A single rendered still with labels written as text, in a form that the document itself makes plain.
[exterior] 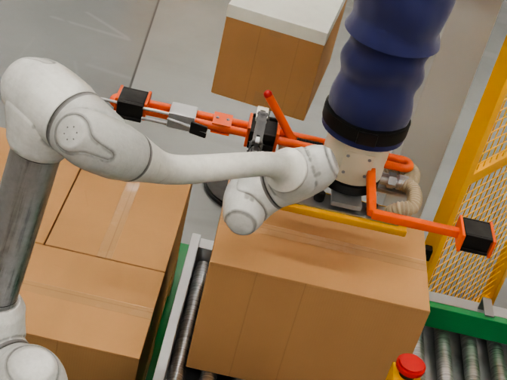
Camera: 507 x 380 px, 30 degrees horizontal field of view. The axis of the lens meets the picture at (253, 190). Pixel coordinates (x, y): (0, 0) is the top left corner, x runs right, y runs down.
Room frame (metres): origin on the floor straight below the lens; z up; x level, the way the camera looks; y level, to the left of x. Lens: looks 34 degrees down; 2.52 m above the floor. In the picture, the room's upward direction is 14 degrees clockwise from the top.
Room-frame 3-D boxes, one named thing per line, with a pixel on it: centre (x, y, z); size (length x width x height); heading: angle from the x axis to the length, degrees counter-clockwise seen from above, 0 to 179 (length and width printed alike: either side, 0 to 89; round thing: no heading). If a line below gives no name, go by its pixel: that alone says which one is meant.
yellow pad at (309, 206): (2.06, -0.24, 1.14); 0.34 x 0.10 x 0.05; 93
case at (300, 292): (2.15, -0.23, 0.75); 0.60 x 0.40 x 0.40; 92
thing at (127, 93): (2.13, 0.36, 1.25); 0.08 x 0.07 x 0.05; 93
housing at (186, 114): (2.13, 0.23, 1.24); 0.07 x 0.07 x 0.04; 3
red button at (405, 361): (1.65, -0.45, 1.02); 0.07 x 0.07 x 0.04
